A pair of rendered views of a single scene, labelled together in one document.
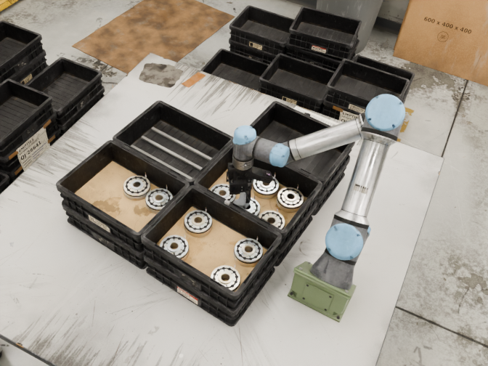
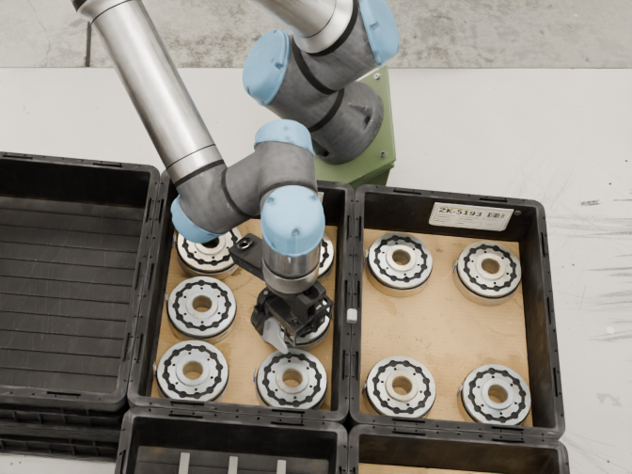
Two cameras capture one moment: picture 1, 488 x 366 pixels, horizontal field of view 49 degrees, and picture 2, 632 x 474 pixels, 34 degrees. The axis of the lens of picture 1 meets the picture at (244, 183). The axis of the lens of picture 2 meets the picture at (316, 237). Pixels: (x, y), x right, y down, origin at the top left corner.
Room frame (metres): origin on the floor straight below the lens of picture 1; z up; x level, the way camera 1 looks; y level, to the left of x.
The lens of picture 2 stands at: (1.71, 0.62, 2.23)
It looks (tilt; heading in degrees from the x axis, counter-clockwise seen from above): 57 degrees down; 235
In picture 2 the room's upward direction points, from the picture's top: 10 degrees clockwise
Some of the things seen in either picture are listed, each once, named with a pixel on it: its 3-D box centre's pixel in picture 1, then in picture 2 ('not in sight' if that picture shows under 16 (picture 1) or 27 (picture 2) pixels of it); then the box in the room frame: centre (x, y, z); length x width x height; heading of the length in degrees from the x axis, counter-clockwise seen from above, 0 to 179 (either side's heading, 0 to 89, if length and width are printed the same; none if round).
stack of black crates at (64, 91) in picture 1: (64, 106); not in sight; (2.34, 1.08, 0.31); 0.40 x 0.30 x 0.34; 158
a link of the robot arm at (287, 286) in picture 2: (242, 160); (292, 261); (1.31, 0.01, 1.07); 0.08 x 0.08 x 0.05
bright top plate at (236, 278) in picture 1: (225, 278); (489, 268); (0.96, 0.03, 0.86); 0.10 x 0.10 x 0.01
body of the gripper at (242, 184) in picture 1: (240, 176); (293, 295); (1.31, 0.02, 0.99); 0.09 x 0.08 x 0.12; 106
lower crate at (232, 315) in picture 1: (211, 263); not in sight; (1.08, 0.09, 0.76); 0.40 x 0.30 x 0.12; 61
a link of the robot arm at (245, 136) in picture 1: (245, 143); (292, 229); (1.32, 0.01, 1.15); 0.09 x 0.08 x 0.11; 69
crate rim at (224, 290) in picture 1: (212, 238); (452, 307); (1.08, 0.09, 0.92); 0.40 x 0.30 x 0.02; 61
